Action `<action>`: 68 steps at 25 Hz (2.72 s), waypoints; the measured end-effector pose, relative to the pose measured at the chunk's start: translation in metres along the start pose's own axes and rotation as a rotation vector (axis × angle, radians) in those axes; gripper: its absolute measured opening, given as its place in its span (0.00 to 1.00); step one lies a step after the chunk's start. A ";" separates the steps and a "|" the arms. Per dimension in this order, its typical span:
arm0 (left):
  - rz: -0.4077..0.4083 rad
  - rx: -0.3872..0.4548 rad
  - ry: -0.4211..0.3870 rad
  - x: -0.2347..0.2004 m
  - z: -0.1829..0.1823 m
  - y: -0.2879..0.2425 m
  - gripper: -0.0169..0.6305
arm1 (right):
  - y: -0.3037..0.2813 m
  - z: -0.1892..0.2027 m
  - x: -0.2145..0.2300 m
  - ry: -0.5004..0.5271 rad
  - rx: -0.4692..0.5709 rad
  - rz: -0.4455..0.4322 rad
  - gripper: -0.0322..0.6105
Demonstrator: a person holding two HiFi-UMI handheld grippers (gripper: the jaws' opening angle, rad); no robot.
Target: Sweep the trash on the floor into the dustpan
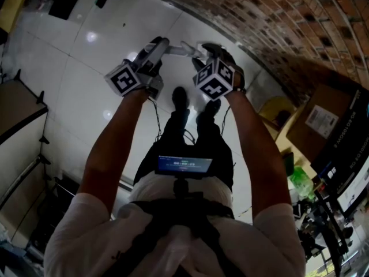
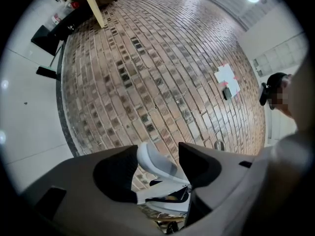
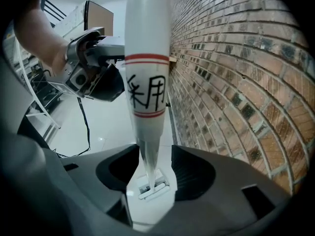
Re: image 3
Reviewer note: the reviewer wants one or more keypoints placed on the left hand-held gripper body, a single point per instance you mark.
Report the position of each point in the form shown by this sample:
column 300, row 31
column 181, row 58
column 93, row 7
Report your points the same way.
column 76, row 67

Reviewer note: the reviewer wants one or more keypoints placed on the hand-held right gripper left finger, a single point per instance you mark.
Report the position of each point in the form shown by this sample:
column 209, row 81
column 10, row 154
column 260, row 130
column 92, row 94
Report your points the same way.
column 110, row 173

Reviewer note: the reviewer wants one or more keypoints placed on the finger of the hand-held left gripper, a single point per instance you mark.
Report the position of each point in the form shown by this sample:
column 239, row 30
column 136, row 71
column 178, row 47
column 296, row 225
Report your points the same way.
column 109, row 85
column 91, row 34

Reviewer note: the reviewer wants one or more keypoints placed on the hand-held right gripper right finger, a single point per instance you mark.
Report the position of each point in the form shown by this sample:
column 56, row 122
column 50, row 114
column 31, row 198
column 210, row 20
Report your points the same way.
column 197, row 176

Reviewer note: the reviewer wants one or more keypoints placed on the person's left forearm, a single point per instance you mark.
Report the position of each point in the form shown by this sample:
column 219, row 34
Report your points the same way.
column 39, row 36

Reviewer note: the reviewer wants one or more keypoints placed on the beige folding partition screen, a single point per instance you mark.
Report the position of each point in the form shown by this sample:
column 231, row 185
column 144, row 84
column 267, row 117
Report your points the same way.
column 98, row 16

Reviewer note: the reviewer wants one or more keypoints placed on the black stair railing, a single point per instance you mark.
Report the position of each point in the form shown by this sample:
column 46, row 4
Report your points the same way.
column 54, row 6

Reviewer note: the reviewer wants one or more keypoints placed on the white metal shelf rack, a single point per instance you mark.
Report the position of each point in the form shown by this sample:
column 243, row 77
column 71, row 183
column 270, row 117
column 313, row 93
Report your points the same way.
column 32, row 102

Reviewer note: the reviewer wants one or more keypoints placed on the person's black trousers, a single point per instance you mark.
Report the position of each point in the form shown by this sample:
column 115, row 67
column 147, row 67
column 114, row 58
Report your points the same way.
column 32, row 131

